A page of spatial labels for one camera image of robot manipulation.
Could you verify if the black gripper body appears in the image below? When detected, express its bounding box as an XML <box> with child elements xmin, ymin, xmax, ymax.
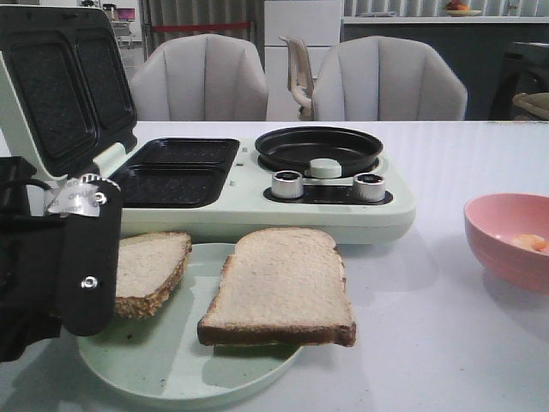
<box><xmin>1</xmin><ymin>156</ymin><xmax>123</xmax><ymax>362</ymax></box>

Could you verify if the small bread slice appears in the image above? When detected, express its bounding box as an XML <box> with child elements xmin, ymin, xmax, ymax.
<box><xmin>115</xmin><ymin>232</ymin><xmax>192</xmax><ymax>318</ymax></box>

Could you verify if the mint green sandwich maker lid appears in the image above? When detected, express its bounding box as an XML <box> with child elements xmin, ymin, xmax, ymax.
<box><xmin>1</xmin><ymin>5</ymin><xmax>137</xmax><ymax>180</ymax></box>

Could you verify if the large bread slice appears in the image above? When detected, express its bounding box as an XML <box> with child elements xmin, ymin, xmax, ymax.
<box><xmin>197</xmin><ymin>227</ymin><xmax>356</xmax><ymax>347</ymax></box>

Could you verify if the pink plastic bowl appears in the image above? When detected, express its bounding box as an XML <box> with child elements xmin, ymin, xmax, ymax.
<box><xmin>464</xmin><ymin>193</ymin><xmax>548</xmax><ymax>294</ymax></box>

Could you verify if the orange cooked shrimp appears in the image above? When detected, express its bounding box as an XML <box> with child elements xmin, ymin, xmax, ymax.
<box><xmin>511</xmin><ymin>233</ymin><xmax>548</xmax><ymax>252</ymax></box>

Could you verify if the mint green breakfast maker base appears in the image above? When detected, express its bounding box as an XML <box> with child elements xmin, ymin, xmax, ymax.
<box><xmin>93</xmin><ymin>136</ymin><xmax>416</xmax><ymax>244</ymax></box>

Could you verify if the mint green plate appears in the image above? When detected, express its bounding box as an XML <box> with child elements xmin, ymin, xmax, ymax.
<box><xmin>77</xmin><ymin>243</ymin><xmax>302</xmax><ymax>410</ymax></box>

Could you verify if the grey upholstered chair left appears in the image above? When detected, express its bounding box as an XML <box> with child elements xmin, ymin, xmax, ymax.
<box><xmin>130</xmin><ymin>34</ymin><xmax>268</xmax><ymax>121</ymax></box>

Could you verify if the grey upholstered chair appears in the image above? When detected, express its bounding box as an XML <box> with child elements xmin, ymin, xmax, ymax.
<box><xmin>312</xmin><ymin>36</ymin><xmax>468</xmax><ymax>121</ymax></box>
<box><xmin>130</xmin><ymin>34</ymin><xmax>268</xmax><ymax>121</ymax></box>

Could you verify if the silver left control knob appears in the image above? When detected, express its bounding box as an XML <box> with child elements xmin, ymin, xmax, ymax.
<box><xmin>270</xmin><ymin>170</ymin><xmax>304</xmax><ymax>199</ymax></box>

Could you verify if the silver control knob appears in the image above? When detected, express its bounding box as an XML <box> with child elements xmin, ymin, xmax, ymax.
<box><xmin>270</xmin><ymin>170</ymin><xmax>304</xmax><ymax>199</ymax></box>
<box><xmin>352</xmin><ymin>173</ymin><xmax>385</xmax><ymax>203</ymax></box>

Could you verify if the metal shelf cart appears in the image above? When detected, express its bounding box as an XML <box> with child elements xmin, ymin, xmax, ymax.
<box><xmin>102</xmin><ymin>3</ymin><xmax>137</xmax><ymax>49</ymax></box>

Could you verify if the red barrier tape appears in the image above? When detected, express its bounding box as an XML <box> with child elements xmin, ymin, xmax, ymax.
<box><xmin>150</xmin><ymin>21</ymin><xmax>252</xmax><ymax>33</ymax></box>

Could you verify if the black round frying pan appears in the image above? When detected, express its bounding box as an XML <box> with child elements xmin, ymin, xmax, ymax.
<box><xmin>255</xmin><ymin>125</ymin><xmax>383</xmax><ymax>178</ymax></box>

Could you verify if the beige office chair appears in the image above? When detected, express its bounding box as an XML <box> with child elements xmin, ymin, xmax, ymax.
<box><xmin>279</xmin><ymin>36</ymin><xmax>315</xmax><ymax>121</ymax></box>

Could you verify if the silver right control knob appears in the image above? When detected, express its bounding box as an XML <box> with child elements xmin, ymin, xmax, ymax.
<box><xmin>352</xmin><ymin>173</ymin><xmax>385</xmax><ymax>203</ymax></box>

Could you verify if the white refrigerator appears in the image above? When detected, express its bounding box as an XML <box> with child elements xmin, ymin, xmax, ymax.
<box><xmin>264</xmin><ymin>1</ymin><xmax>343</xmax><ymax>121</ymax></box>

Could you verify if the grey upholstered chair right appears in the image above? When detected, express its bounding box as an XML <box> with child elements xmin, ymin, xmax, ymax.
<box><xmin>312</xmin><ymin>36</ymin><xmax>468</xmax><ymax>121</ymax></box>

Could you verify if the dark grey counter cabinet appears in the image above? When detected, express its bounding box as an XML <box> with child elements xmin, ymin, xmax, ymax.
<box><xmin>341</xmin><ymin>15</ymin><xmax>549</xmax><ymax>121</ymax></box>

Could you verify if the fruit bowl on counter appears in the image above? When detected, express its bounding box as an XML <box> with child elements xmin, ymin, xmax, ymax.
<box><xmin>443</xmin><ymin>0</ymin><xmax>482</xmax><ymax>17</ymax></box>

